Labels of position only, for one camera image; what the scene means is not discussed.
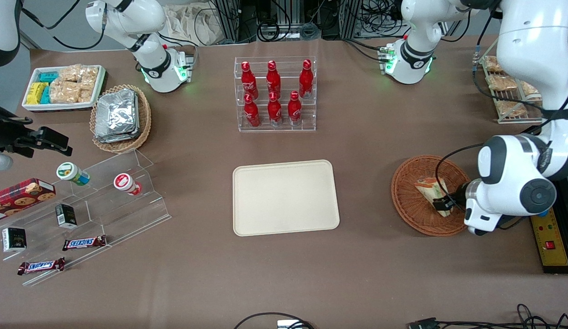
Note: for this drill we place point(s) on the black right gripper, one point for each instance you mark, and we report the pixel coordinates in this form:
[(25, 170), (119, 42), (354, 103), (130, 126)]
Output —
[(10, 135)]

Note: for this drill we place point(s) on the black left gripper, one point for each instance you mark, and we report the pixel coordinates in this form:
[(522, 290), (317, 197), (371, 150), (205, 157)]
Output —
[(456, 196)]

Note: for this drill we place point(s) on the triangular sandwich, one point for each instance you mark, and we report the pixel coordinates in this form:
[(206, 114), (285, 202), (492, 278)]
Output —
[(428, 189)]

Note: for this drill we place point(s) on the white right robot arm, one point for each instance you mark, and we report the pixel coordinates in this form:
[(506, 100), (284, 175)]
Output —
[(151, 59)]

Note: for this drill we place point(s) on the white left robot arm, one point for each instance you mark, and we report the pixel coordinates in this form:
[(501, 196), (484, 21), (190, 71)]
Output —
[(531, 45)]

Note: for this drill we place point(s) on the dark brown wicker basket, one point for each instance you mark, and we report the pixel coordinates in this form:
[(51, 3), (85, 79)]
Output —
[(412, 201)]

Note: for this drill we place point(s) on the light tan wicker basket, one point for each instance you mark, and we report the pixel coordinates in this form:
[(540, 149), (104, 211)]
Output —
[(144, 123)]

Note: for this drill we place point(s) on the beige plastic tray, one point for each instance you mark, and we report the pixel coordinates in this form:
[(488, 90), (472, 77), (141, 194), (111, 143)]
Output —
[(284, 198)]

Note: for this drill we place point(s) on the green sunflower lid cup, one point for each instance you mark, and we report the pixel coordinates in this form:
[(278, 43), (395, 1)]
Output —
[(69, 171)]

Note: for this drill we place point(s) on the white rectangular snack bin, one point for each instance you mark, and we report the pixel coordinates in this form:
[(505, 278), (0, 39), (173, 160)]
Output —
[(60, 106)]

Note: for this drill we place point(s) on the teal snack packet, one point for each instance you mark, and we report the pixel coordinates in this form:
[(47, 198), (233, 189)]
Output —
[(48, 76), (46, 96)]

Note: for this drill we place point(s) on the clear bag of beige crackers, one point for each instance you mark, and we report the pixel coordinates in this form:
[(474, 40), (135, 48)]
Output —
[(70, 73), (86, 96), (89, 77), (64, 92)]

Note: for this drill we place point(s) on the yellow snack packet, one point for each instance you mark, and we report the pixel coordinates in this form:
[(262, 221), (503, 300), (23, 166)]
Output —
[(36, 92)]

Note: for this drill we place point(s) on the silver foil packet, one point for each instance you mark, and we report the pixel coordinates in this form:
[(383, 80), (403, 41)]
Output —
[(135, 132), (115, 112)]

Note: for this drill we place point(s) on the red tartan cookie box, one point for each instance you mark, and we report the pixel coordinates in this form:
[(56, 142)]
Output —
[(18, 198)]

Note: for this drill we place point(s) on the small black barcode box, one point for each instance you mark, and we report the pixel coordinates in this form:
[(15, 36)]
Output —
[(66, 216)]

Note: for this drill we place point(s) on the red strawberry lid cup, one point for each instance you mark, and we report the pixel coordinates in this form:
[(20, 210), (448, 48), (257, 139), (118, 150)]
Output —
[(124, 182)]

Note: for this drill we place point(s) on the clear acrylic stepped shelf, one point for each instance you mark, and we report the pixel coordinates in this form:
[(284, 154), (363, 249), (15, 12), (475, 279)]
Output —
[(115, 214)]

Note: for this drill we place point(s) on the brown Snickers bar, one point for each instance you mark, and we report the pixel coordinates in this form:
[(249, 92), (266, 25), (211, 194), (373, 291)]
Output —
[(40, 266), (84, 243)]

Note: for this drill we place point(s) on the small black white-sided box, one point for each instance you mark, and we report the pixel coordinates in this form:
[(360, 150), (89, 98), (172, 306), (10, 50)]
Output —
[(14, 240)]

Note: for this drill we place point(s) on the yellow emergency stop box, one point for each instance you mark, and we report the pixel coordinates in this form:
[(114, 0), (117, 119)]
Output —
[(551, 242)]

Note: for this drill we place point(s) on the clear bag of brown snacks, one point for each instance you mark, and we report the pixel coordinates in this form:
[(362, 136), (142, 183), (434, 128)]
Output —
[(528, 89), (511, 108), (493, 64), (502, 83)]

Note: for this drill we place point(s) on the clear acrylic bottle rack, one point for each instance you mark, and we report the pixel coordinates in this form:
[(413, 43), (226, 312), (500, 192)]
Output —
[(307, 114)]

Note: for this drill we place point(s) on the red cola bottle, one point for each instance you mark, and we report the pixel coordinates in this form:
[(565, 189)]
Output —
[(252, 114), (275, 112), (249, 82), (306, 80), (273, 80), (294, 109)]

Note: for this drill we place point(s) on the beige crumpled cloth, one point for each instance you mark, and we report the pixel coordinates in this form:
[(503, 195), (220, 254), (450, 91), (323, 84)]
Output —
[(192, 23)]

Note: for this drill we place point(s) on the small grey plug adapter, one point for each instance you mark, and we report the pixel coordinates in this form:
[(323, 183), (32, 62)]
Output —
[(288, 325)]

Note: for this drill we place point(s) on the aluminium frame post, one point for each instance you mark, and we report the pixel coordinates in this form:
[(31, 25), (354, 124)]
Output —
[(229, 20), (350, 18)]

